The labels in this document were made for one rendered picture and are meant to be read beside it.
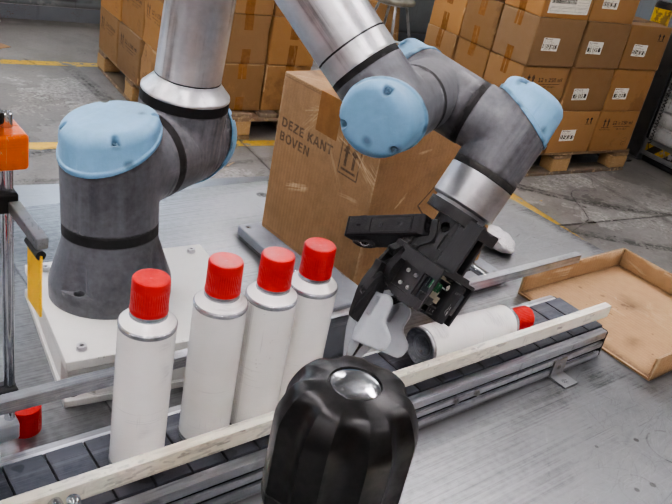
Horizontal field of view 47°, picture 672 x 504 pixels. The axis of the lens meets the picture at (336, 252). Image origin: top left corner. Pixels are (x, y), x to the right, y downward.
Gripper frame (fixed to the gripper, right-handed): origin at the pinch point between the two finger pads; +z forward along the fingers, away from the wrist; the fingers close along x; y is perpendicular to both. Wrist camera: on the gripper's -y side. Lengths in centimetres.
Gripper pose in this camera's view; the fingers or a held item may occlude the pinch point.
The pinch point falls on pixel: (349, 348)
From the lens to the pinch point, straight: 89.3
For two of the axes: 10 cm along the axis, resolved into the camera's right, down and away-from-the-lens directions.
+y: 6.0, 4.6, -6.6
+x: 5.9, 3.1, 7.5
